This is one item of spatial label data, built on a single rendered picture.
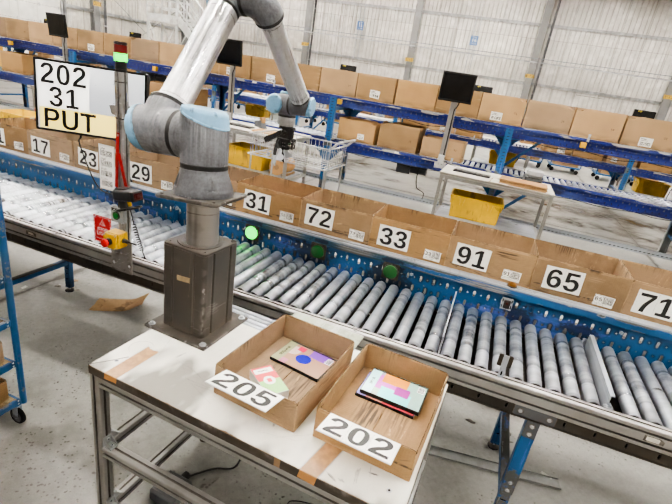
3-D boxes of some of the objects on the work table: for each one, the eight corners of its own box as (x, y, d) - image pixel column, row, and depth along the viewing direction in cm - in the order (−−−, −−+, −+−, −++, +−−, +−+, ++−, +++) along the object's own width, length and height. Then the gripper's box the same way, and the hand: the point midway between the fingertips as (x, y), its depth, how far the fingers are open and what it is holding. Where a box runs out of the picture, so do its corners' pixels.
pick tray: (310, 435, 123) (315, 406, 120) (362, 366, 157) (367, 342, 153) (409, 483, 114) (418, 453, 110) (442, 398, 147) (449, 373, 143)
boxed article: (266, 405, 131) (267, 395, 130) (249, 378, 141) (250, 369, 140) (287, 399, 135) (289, 389, 133) (269, 373, 145) (270, 364, 143)
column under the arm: (203, 351, 151) (207, 261, 139) (144, 326, 160) (143, 239, 148) (247, 319, 174) (254, 240, 162) (193, 298, 182) (196, 221, 170)
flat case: (417, 416, 134) (418, 412, 134) (359, 392, 140) (359, 388, 140) (428, 391, 146) (429, 387, 145) (373, 370, 152) (374, 366, 152)
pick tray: (212, 392, 133) (213, 364, 130) (282, 336, 166) (285, 312, 163) (293, 433, 123) (298, 404, 119) (351, 365, 156) (356, 341, 152)
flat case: (316, 383, 144) (317, 379, 143) (269, 360, 151) (269, 356, 151) (337, 364, 155) (338, 360, 154) (292, 342, 163) (292, 339, 162)
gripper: (287, 128, 226) (282, 169, 234) (301, 126, 241) (296, 165, 249) (272, 125, 228) (268, 165, 236) (286, 123, 243) (282, 161, 251)
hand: (278, 162), depth 243 cm, fingers open, 10 cm apart
